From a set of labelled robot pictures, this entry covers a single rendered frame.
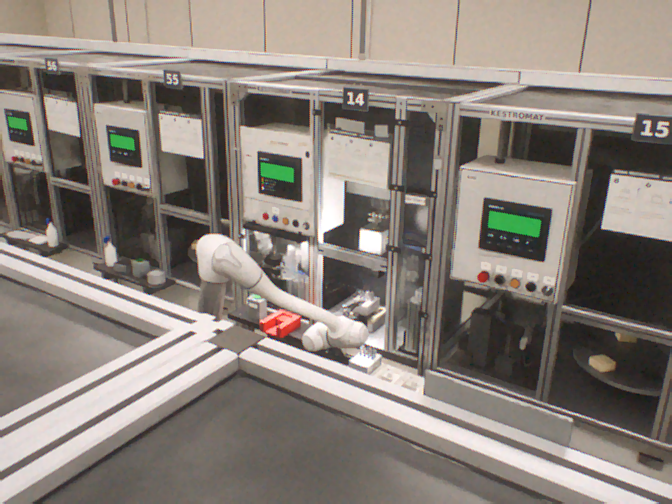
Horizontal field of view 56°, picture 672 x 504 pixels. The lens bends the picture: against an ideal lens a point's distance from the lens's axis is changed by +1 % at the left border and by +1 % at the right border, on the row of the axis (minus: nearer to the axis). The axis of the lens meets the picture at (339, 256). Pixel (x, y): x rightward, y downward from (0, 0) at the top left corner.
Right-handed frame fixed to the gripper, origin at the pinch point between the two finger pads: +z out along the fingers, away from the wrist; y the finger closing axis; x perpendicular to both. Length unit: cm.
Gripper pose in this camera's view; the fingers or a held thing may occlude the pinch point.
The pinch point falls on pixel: (359, 307)
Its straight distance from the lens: 298.6
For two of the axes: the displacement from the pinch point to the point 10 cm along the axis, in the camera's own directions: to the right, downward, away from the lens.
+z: 5.5, -3.1, 7.7
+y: 0.1, -9.3, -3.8
